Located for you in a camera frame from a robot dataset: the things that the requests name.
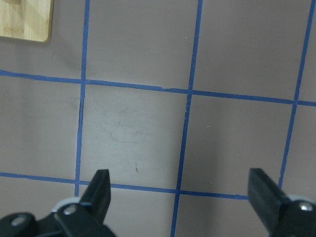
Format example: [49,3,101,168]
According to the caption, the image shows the wooden cup stand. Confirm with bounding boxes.
[0,0,54,42]

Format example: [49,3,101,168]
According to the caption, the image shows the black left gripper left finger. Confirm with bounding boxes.
[54,169,115,237]

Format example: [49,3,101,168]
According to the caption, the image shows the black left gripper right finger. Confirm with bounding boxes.
[247,168,316,237]

